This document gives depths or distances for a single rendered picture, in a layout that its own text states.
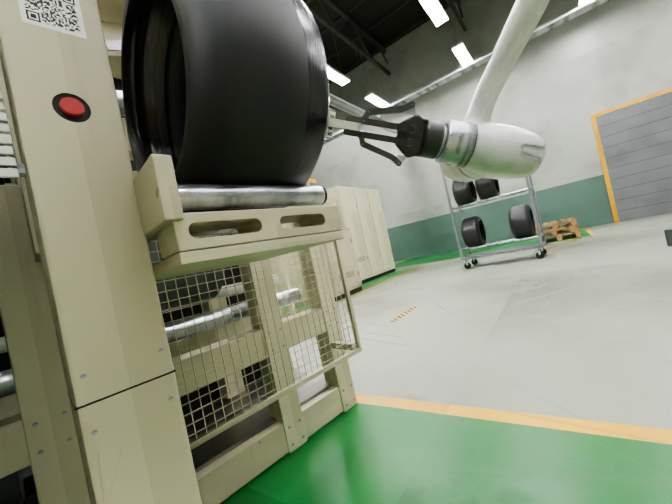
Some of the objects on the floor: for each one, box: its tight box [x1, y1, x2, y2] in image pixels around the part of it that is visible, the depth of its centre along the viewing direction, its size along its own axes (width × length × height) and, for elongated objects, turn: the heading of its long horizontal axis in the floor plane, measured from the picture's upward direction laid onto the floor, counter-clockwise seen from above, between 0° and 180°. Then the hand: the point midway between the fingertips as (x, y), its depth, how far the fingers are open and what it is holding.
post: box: [0, 0, 202, 504], centre depth 52 cm, size 13×13×250 cm
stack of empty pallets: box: [535, 217, 582, 242], centre depth 765 cm, size 127×90×43 cm
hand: (343, 124), depth 64 cm, fingers closed
